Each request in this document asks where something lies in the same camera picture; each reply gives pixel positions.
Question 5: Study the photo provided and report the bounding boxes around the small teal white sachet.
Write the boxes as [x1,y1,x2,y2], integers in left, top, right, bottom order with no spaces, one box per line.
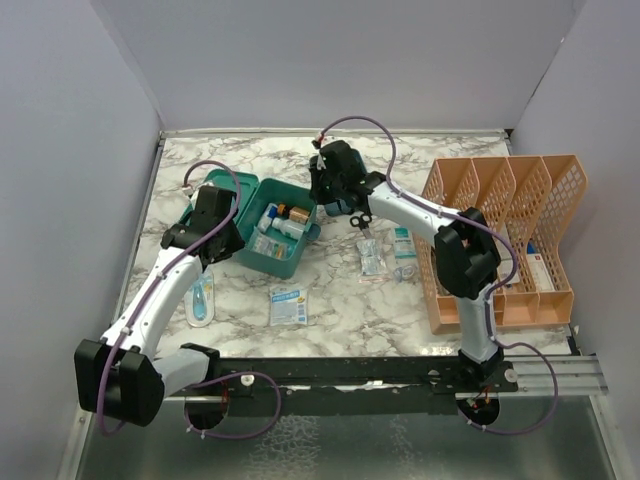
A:
[393,227,416,259]

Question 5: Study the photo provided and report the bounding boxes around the dark teal divided tray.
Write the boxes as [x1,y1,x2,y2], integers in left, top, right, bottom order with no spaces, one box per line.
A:
[319,144,367,217]

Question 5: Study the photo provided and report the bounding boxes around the black handled scissors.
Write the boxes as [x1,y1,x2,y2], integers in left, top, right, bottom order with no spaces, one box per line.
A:
[349,213,372,239]

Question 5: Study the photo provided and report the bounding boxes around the blue gauze dressing pack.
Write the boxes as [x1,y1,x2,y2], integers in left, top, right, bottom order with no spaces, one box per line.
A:
[269,285,308,327]

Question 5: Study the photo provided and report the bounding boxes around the blue cotton swab bag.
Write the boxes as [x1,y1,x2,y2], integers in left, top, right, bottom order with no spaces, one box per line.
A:
[248,227,274,257]

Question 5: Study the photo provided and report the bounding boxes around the thermometer blister pack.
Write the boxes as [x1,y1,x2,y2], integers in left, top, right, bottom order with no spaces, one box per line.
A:
[183,270,215,328]

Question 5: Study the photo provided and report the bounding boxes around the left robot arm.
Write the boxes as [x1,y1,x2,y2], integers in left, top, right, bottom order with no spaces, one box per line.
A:
[74,185,245,426]

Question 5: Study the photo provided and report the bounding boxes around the white box red label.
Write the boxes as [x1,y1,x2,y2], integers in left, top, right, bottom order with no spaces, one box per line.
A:
[526,242,555,292]

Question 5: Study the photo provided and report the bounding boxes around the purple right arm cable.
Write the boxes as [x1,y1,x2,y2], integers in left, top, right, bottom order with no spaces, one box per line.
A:
[312,115,560,436]

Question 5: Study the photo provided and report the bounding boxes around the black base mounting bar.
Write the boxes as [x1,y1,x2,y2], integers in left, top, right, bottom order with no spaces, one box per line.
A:
[175,354,518,417]

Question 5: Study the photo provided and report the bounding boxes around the peach plastic file organizer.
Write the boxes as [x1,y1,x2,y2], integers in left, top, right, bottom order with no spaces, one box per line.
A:
[422,155,588,330]

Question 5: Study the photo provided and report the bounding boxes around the bandage pack yellow green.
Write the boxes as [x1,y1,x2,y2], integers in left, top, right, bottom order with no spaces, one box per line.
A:
[266,239,294,261]

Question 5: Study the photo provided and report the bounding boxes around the small bottle blue label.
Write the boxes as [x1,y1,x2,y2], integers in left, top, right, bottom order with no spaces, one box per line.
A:
[256,203,278,234]

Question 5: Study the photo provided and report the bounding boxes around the brown bottle orange cap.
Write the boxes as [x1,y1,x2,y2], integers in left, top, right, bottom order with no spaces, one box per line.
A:
[277,203,311,225]

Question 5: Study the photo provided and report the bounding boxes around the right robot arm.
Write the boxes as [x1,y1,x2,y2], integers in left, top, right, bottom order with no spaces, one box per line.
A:
[309,139,504,391]

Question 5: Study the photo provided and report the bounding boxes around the white plastic bottle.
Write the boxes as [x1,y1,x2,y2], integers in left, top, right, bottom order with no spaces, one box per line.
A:
[272,217,305,241]

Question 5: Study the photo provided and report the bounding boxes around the teal medicine box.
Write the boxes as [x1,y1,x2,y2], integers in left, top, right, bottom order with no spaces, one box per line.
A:
[177,167,321,280]

